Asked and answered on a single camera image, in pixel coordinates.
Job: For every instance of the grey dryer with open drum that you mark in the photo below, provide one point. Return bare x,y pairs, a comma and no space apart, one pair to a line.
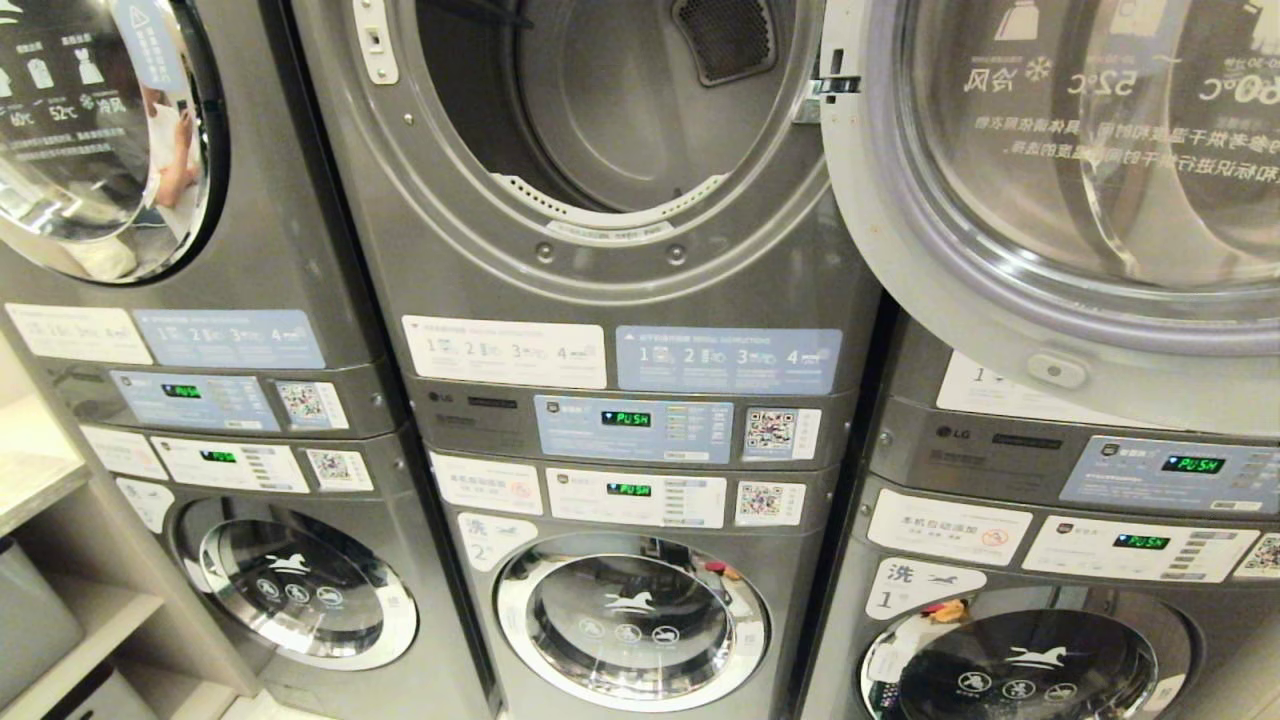
450,270

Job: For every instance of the open round dryer door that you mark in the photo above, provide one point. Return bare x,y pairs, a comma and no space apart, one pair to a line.
1010,300

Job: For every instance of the closed round dryer door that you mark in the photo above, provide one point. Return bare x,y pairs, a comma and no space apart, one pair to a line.
90,130

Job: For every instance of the round chrome washer door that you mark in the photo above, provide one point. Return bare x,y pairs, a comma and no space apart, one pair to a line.
300,590
1020,670
630,620

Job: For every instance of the grey washing machine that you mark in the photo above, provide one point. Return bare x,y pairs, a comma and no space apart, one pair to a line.
850,640
440,600
800,590

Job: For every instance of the pale wooden shelf unit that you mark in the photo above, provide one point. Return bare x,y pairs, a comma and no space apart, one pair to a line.
100,610

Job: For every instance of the grey storage bin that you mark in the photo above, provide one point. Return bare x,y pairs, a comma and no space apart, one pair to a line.
30,620

